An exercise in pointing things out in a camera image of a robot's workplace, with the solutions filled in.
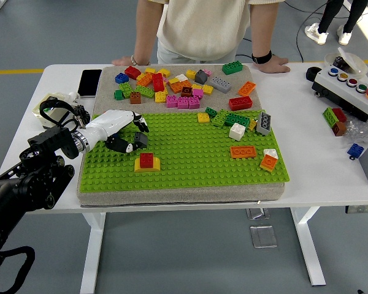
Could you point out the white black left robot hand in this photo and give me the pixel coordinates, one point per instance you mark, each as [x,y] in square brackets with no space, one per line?
[110,122]

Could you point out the person's left hand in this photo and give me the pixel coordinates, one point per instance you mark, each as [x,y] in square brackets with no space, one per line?
[274,65]

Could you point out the person's right hand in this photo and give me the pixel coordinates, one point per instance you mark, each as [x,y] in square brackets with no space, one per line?
[122,61]

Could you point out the grey sloped brick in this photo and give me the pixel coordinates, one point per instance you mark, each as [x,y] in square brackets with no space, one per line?
[200,77]
[141,139]

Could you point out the red square brick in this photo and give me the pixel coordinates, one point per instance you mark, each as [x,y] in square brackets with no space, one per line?
[132,72]
[146,160]

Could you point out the yellow curved brick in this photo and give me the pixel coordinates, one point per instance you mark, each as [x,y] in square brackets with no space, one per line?
[155,165]

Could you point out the person's right forearm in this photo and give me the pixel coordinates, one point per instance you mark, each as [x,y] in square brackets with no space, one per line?
[147,30]

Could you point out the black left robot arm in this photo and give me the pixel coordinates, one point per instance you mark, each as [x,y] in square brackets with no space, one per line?
[33,183]

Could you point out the person's left forearm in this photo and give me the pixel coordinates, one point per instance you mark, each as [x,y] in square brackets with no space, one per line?
[262,30]

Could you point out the dark green square brick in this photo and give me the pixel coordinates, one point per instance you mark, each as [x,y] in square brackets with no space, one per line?
[210,112]
[118,95]

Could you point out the orange long brick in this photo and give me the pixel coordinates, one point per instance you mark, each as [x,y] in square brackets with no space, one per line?
[176,87]
[246,89]
[243,152]
[145,80]

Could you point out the yellow square brick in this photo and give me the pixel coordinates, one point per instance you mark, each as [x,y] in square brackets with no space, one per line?
[164,73]
[203,118]
[173,81]
[207,89]
[252,125]
[150,70]
[191,74]
[197,86]
[160,96]

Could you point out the brown square brick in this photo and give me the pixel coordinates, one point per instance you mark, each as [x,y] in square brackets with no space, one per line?
[339,129]
[186,91]
[135,98]

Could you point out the lime green long brick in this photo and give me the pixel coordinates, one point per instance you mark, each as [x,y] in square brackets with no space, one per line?
[220,118]
[144,91]

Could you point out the red long brick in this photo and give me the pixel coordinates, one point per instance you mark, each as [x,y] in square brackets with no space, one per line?
[240,103]
[339,114]
[158,82]

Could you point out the dark green long brick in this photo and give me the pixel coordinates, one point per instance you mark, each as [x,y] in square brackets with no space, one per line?
[237,119]
[233,68]

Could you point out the grey long brick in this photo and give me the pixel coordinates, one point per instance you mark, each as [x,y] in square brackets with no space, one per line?
[263,123]
[220,84]

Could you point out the white square brick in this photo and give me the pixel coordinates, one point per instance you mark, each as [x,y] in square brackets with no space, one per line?
[270,152]
[236,132]
[181,77]

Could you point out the pink square brick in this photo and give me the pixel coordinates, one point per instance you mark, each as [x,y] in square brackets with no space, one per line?
[207,72]
[183,103]
[171,101]
[194,103]
[198,92]

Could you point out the orange brick on yellow plate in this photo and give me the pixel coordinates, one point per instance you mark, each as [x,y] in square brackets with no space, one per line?
[267,163]

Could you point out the green studded baseplate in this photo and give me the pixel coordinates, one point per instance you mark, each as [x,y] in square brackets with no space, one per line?
[202,174]

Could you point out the black wristwatch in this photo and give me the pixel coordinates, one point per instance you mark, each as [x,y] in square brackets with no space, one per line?
[262,57]

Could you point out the black gear wheel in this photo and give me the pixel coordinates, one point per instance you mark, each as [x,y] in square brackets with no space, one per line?
[84,114]

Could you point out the black round roll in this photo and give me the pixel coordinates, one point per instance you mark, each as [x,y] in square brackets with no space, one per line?
[309,76]

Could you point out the black smartphone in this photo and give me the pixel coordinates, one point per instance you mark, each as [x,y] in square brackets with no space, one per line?
[89,83]

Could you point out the small white plastic piece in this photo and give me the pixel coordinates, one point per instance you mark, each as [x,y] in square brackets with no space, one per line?
[73,98]

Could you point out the person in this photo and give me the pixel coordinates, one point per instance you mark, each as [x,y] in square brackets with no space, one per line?
[326,15]
[202,27]

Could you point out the white control box coloured buttons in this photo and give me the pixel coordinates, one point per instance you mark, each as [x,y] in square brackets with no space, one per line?
[343,92]

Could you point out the white round lidded container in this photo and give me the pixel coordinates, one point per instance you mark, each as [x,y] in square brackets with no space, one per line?
[357,64]

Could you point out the grey cushion mat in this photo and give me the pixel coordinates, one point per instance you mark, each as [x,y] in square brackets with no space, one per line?
[178,197]

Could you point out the clear plastic wrap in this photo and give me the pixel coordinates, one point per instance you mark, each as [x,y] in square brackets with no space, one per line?
[360,131]

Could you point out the white table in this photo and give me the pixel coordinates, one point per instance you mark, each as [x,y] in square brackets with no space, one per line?
[309,183]

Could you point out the clear floor plate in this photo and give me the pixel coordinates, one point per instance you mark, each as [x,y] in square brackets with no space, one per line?
[257,213]
[263,236]

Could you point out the table control panel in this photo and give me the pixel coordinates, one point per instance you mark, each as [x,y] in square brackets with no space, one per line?
[362,209]

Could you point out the beige red-green switch box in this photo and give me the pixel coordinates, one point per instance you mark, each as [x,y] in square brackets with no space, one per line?
[56,114]

